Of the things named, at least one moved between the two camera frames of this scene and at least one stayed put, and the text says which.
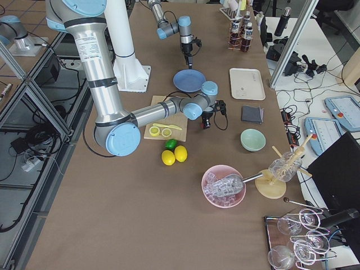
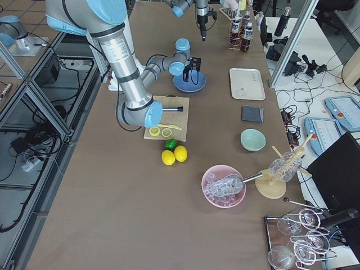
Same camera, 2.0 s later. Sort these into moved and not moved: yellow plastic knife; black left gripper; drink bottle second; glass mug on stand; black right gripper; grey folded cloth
Moved: black right gripper; black left gripper
Not moved: drink bottle second; glass mug on stand; yellow plastic knife; grey folded cloth
